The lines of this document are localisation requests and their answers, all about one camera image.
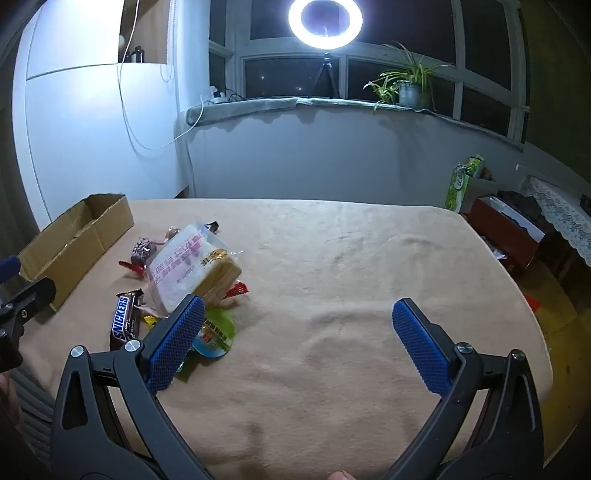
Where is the dark red date packet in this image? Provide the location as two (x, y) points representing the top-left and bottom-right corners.
(118, 235), (167, 278)

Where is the clear bread packet pink print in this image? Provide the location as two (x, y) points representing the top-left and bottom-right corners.
(147, 223), (245, 315)

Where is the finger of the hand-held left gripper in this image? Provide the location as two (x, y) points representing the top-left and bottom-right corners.
(0, 276), (57, 340)
(0, 255), (22, 283)

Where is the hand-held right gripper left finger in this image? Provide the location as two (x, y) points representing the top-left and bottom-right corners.
(50, 294), (218, 480)

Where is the white power strip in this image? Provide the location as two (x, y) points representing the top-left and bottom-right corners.
(201, 85), (232, 104)

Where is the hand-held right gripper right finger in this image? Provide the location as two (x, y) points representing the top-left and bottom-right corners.
(383, 298), (546, 480)

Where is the red storage box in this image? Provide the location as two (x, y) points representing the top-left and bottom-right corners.
(467, 196), (546, 278)

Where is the green drink bottle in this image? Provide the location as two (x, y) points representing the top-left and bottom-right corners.
(444, 154), (485, 214)

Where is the white wardrobe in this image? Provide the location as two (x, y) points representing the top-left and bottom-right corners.
(11, 0), (195, 232)

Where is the brown cardboard box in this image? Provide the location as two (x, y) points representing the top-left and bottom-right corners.
(17, 194), (136, 312)

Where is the black tripod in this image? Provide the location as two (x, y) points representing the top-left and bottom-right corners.
(308, 51), (341, 99)

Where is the ring light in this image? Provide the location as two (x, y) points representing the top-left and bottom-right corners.
(288, 0), (363, 51)

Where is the blue white candy bar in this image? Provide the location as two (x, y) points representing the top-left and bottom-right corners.
(109, 289), (145, 352)

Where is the white cable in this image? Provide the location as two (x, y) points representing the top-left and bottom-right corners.
(116, 0), (204, 160)

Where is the white lace cloth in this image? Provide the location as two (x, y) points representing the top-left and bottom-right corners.
(529, 176), (591, 268)

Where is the grey windowsill cloth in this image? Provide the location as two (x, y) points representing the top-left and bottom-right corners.
(185, 97), (527, 153)

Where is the potted spider plant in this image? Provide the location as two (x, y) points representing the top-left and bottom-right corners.
(362, 41), (455, 114)

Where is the dark green curtain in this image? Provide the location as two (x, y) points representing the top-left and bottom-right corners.
(522, 0), (591, 185)

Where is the green snack packet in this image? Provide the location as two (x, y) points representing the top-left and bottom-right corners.
(175, 307), (236, 384)

